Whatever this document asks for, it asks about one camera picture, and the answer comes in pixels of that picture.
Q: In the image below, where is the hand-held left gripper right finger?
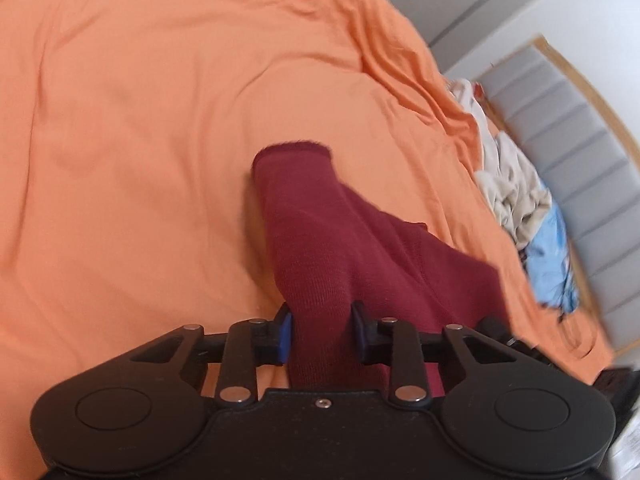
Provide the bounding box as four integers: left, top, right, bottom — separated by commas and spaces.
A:
350, 301, 522, 407

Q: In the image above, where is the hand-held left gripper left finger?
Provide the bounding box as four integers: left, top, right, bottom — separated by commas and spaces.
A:
129, 303, 294, 407

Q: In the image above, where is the dark red sweater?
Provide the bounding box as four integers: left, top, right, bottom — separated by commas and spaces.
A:
249, 141, 517, 402

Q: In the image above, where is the light blue cloth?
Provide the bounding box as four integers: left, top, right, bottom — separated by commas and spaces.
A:
524, 204, 582, 315

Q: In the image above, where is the white crumpled cloth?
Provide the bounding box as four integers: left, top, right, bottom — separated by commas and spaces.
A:
446, 79, 555, 252

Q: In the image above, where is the orange blanket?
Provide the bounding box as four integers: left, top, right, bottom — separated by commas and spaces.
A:
0, 0, 617, 480

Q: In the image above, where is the grey padded headboard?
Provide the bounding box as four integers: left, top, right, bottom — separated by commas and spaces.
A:
472, 34, 640, 358

